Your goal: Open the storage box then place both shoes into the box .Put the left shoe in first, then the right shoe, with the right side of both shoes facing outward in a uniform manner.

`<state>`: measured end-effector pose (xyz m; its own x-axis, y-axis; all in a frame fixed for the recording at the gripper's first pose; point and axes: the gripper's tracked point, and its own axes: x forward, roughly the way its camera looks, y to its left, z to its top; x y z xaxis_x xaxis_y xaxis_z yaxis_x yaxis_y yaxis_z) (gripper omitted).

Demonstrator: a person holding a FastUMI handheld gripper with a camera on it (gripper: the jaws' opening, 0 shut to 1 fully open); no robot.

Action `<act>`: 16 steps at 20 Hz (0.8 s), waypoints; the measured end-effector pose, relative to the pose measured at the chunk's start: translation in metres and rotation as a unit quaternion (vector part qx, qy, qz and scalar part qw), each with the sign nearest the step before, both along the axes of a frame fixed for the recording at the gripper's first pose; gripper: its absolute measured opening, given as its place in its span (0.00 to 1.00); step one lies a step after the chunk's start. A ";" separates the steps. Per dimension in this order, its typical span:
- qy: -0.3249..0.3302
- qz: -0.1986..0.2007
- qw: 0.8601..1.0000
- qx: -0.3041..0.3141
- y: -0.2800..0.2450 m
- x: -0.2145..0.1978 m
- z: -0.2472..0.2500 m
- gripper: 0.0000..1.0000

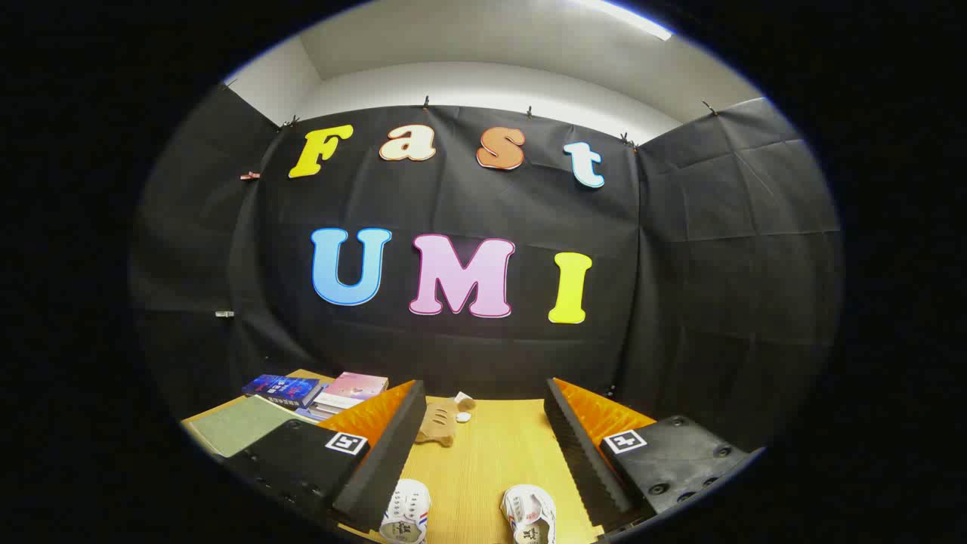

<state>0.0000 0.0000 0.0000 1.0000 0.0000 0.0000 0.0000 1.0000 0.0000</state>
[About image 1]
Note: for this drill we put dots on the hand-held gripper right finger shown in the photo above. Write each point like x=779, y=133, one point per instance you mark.
x=582, y=461

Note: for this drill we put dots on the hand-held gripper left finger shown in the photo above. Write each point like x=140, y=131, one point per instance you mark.
x=389, y=453

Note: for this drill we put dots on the white canvas shoe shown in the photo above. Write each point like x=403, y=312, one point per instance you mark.
x=406, y=515
x=530, y=517

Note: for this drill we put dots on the green fabric storage box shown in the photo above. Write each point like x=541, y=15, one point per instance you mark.
x=234, y=427

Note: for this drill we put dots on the brown plush toy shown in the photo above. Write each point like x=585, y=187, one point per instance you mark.
x=440, y=423

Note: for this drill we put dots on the white book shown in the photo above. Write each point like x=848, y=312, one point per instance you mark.
x=334, y=402

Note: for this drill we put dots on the black backdrop cloth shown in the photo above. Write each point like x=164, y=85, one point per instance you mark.
x=702, y=264

